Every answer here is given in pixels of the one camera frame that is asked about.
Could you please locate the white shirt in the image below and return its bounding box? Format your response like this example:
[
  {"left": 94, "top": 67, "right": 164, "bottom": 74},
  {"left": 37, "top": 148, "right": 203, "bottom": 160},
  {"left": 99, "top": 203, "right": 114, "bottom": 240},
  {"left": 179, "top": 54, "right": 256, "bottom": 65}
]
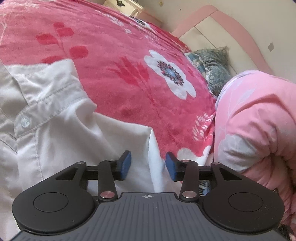
[{"left": 1, "top": 59, "right": 180, "bottom": 240}]

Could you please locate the pink quilted jacket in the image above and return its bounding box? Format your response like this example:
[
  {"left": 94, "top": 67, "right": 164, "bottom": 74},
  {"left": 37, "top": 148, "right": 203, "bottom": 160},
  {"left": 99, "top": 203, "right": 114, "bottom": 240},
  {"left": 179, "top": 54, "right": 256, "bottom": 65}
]
[{"left": 214, "top": 70, "right": 295, "bottom": 229}]

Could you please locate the red floral blanket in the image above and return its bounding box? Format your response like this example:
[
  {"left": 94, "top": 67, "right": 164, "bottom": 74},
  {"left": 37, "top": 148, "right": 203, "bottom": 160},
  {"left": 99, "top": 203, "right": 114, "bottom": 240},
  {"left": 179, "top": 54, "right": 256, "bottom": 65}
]
[{"left": 1, "top": 1, "right": 215, "bottom": 165}]

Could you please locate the floral pillow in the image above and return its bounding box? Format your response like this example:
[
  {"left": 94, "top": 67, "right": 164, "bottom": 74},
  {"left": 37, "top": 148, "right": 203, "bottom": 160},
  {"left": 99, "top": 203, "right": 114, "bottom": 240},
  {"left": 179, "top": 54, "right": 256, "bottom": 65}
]
[{"left": 185, "top": 47, "right": 232, "bottom": 97}]

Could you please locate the pink headboard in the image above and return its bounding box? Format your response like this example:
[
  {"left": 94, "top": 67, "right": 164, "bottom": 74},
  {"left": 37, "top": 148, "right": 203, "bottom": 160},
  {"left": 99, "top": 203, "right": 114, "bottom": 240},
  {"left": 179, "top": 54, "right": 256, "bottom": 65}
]
[{"left": 172, "top": 5, "right": 274, "bottom": 76}]

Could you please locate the cream nightstand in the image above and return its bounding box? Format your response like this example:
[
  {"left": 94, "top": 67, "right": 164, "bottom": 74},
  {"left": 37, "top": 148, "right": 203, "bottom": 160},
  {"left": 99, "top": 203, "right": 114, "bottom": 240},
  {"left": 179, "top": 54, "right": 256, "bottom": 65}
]
[{"left": 103, "top": 0, "right": 144, "bottom": 17}]

